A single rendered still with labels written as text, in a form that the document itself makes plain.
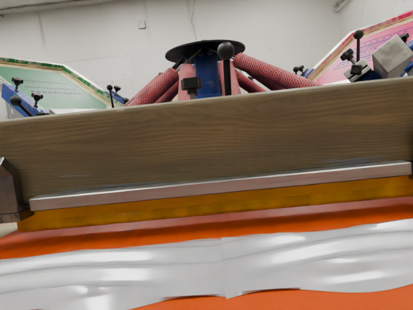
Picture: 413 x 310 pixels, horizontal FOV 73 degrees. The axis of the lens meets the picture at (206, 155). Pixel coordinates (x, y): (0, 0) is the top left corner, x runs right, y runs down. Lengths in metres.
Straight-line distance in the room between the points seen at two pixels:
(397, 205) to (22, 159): 0.31
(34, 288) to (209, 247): 0.10
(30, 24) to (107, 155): 5.15
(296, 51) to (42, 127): 4.49
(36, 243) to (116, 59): 4.47
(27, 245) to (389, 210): 0.30
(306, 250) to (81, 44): 4.85
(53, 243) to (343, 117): 0.26
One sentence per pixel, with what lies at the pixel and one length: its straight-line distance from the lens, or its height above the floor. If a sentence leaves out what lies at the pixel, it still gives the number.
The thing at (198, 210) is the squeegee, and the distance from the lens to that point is 0.25.
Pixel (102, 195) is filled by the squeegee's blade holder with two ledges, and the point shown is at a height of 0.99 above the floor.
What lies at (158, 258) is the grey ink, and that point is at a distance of 0.19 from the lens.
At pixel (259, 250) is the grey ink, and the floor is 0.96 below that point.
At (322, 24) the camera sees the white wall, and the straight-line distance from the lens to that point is 4.87.
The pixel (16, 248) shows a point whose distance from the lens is 0.28.
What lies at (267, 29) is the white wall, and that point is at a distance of 4.65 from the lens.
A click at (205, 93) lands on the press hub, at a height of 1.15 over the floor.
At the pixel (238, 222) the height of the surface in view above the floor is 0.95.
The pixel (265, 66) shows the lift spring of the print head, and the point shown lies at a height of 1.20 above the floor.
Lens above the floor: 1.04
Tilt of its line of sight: 6 degrees down
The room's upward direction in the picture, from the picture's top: 6 degrees counter-clockwise
